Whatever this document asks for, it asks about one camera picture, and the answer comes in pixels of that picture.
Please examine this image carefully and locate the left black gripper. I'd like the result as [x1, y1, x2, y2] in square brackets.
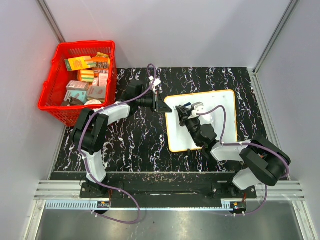
[137, 91, 172, 114]

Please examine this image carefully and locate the grey slotted cable duct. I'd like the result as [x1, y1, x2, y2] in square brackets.
[45, 200, 110, 211]

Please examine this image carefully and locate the orange snack packet in basket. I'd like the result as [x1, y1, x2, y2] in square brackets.
[91, 52, 111, 69]

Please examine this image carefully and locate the red plastic shopping basket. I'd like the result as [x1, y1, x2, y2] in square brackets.
[37, 40, 117, 127]

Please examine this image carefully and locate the brown pink box in basket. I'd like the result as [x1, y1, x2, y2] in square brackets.
[87, 85, 107, 101]

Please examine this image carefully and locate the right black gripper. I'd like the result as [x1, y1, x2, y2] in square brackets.
[177, 105, 201, 147]

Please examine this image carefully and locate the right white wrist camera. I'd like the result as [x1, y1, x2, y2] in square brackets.
[189, 102, 205, 119]

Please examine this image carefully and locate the striped yellow orange sponge pack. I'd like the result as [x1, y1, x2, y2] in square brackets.
[77, 69, 95, 83]

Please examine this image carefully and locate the yellow green box in basket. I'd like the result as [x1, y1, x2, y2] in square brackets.
[64, 56, 93, 72]

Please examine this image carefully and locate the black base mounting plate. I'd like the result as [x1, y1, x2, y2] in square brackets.
[79, 171, 248, 210]

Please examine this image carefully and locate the pink white box in basket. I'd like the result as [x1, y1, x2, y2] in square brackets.
[98, 73, 109, 87]

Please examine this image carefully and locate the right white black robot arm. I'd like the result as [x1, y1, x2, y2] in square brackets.
[175, 102, 291, 198]

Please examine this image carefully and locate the teal box in basket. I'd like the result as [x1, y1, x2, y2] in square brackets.
[64, 90, 87, 103]

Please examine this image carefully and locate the white board with orange frame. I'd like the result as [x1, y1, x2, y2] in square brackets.
[164, 89, 238, 153]

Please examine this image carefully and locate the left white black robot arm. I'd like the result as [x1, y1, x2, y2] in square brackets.
[71, 77, 173, 198]

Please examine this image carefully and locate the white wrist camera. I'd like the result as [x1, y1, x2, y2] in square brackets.
[189, 102, 205, 119]
[149, 76, 161, 89]

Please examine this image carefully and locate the grey pink box in basket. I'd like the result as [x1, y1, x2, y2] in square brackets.
[66, 80, 90, 91]

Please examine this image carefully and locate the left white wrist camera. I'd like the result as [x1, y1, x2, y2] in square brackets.
[149, 76, 161, 89]

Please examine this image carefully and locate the white round lid in basket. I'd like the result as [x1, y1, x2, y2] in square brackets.
[84, 99, 102, 106]

